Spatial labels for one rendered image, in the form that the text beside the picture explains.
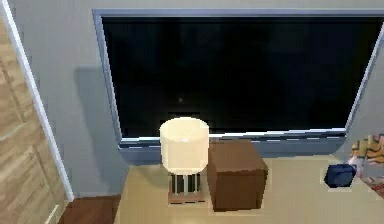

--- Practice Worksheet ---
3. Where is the pale wooden stand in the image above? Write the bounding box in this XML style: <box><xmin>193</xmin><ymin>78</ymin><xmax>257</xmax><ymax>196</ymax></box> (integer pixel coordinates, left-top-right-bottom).
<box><xmin>113</xmin><ymin>154</ymin><xmax>384</xmax><ymax>224</ymax></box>

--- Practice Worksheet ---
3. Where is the cream shade table lamp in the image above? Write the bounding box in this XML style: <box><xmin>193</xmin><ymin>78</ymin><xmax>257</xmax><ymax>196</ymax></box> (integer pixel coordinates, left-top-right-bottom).
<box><xmin>159</xmin><ymin>116</ymin><xmax>211</xmax><ymax>205</ymax></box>

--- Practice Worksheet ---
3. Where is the brown box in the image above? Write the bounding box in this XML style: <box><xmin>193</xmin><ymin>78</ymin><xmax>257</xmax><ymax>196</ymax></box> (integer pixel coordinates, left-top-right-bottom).
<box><xmin>206</xmin><ymin>140</ymin><xmax>269</xmax><ymax>213</ymax></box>

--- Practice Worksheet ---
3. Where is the dark blue alarm clock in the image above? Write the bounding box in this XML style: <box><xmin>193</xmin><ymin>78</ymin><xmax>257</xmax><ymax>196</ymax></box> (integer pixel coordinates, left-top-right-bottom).
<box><xmin>323</xmin><ymin>163</ymin><xmax>358</xmax><ymax>189</ymax></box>

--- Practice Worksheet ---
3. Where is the light wooden room door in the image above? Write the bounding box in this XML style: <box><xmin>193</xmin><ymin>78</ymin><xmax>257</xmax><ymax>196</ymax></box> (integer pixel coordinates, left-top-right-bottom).
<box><xmin>0</xmin><ymin>0</ymin><xmax>75</xmax><ymax>224</ymax></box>

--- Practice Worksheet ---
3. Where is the black television with grey frame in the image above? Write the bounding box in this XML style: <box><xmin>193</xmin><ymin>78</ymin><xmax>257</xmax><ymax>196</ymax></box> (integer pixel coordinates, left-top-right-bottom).
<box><xmin>92</xmin><ymin>8</ymin><xmax>384</xmax><ymax>166</ymax></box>

